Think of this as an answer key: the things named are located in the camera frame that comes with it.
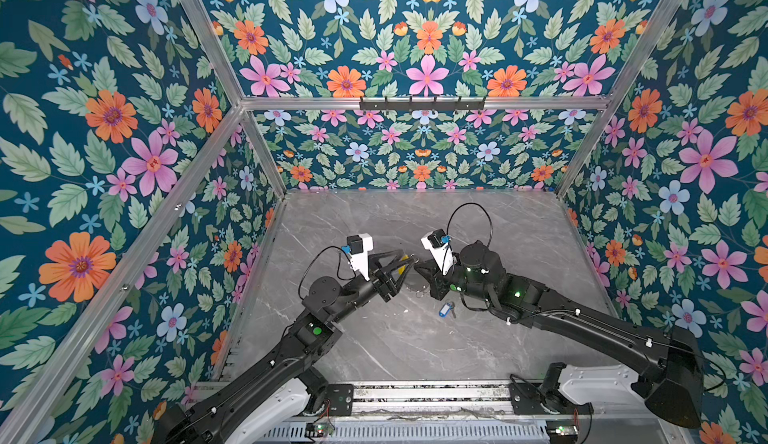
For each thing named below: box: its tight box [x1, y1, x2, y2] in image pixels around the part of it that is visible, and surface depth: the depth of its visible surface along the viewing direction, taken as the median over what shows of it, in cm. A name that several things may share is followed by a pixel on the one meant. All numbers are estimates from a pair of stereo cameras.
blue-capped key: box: [438, 302, 457, 319], surface depth 90 cm
